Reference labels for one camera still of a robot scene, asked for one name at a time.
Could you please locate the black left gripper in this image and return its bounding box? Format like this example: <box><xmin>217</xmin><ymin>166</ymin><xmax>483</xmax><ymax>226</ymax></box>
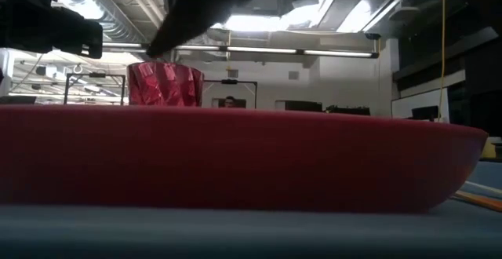
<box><xmin>0</xmin><ymin>0</ymin><xmax>104</xmax><ymax>59</ymax></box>

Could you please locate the red cup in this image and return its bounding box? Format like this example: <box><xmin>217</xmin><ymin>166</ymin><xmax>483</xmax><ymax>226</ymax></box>
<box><xmin>126</xmin><ymin>61</ymin><xmax>206</xmax><ymax>108</ymax></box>

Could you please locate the red plate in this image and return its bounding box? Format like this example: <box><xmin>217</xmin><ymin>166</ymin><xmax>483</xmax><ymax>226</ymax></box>
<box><xmin>0</xmin><ymin>104</ymin><xmax>489</xmax><ymax>215</ymax></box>

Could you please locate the fork with orange handle tip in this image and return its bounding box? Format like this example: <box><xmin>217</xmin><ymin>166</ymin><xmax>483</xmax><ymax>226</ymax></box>
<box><xmin>450</xmin><ymin>190</ymin><xmax>502</xmax><ymax>213</ymax></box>

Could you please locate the long ceiling light fixture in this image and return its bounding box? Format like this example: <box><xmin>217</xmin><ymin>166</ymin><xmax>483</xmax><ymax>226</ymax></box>
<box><xmin>101</xmin><ymin>42</ymin><xmax>380</xmax><ymax>59</ymax></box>

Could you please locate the black equipment box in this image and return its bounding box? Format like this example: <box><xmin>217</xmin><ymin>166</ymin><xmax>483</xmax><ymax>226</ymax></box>
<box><xmin>284</xmin><ymin>100</ymin><xmax>323</xmax><ymax>113</ymax></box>
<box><xmin>325</xmin><ymin>104</ymin><xmax>371</xmax><ymax>116</ymax></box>

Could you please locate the black monitor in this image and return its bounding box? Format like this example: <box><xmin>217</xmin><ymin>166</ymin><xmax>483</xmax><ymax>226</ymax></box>
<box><xmin>410</xmin><ymin>105</ymin><xmax>439</xmax><ymax>122</ymax></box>

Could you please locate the yellow object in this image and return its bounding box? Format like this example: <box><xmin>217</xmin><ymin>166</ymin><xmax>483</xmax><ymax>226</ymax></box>
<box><xmin>481</xmin><ymin>136</ymin><xmax>498</xmax><ymax>160</ymax></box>

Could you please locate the silver ventilation duct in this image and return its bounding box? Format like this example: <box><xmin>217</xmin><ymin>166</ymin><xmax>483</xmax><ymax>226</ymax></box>
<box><xmin>56</xmin><ymin>0</ymin><xmax>166</xmax><ymax>44</ymax></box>

